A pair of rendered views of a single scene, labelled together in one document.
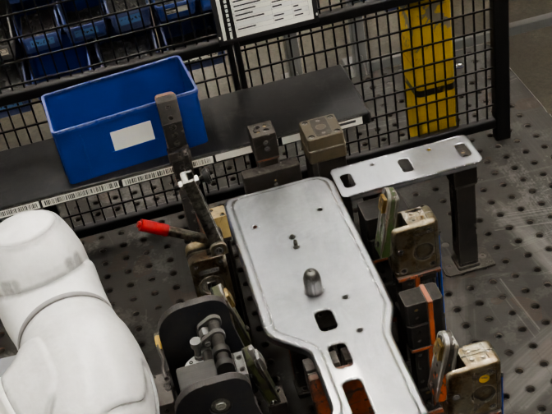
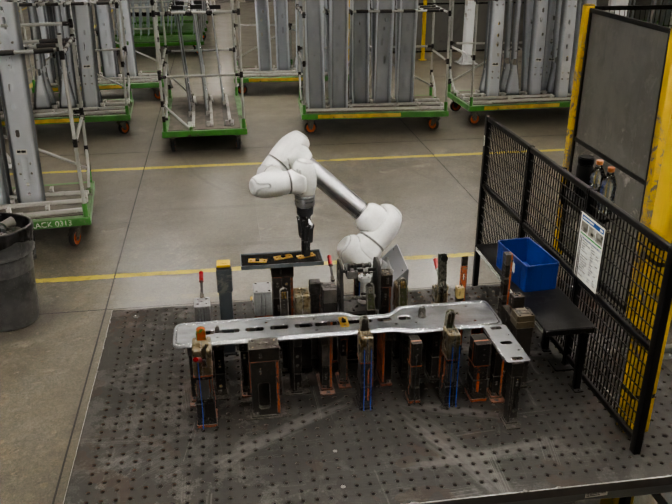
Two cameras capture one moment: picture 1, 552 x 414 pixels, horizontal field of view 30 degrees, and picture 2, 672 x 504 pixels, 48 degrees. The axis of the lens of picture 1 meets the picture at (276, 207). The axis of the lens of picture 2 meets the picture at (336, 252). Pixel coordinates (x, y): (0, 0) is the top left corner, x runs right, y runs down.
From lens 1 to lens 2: 302 cm
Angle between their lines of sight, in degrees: 74
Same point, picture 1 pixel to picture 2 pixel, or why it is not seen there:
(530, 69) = not seen: outside the picture
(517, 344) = (446, 427)
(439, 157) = (511, 351)
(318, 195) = (485, 320)
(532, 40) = not seen: outside the picture
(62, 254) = (297, 167)
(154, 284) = not seen: hidden behind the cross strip
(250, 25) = (581, 274)
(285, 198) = (484, 313)
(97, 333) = (273, 174)
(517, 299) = (479, 432)
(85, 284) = (293, 175)
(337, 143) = (515, 319)
